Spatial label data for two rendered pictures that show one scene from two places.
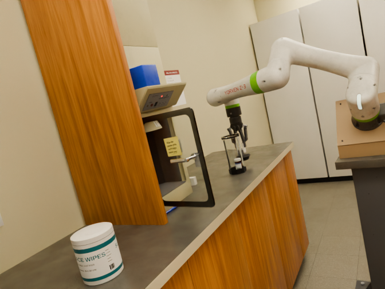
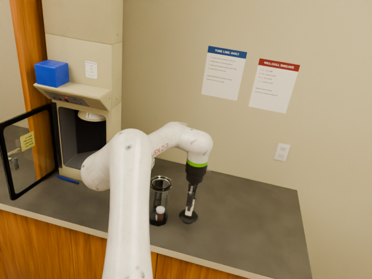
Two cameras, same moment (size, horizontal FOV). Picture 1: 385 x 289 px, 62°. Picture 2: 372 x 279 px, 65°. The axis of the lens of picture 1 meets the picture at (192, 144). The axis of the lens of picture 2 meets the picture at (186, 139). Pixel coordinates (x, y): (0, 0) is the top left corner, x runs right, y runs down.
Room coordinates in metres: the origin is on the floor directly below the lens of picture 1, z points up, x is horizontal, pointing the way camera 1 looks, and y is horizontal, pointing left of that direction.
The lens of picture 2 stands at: (1.50, -1.27, 1.99)
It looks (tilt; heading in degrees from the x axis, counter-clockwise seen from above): 28 degrees down; 67
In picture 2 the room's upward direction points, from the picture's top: 8 degrees clockwise
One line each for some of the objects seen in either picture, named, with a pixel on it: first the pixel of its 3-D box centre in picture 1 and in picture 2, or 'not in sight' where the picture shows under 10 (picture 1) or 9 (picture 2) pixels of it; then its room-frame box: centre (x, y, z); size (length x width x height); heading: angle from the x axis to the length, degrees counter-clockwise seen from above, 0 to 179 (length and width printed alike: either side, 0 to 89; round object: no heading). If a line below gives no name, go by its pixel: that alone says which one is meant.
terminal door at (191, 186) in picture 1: (174, 160); (31, 150); (1.28, 0.09, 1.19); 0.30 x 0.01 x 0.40; 51
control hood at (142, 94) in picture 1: (161, 97); (73, 97); (1.49, 0.09, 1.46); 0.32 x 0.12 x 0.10; 148
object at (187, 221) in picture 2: (243, 154); (189, 214); (1.97, -0.30, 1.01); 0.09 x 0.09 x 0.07
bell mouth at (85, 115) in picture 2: not in sight; (95, 109); (1.59, 0.21, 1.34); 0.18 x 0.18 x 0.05
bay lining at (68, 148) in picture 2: not in sight; (94, 132); (1.58, 0.24, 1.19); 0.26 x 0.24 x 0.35; 148
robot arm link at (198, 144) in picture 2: (229, 96); (197, 146); (1.97, -0.29, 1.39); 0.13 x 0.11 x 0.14; 130
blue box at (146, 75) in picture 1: (142, 77); (52, 73); (1.40, 0.14, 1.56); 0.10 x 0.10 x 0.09; 58
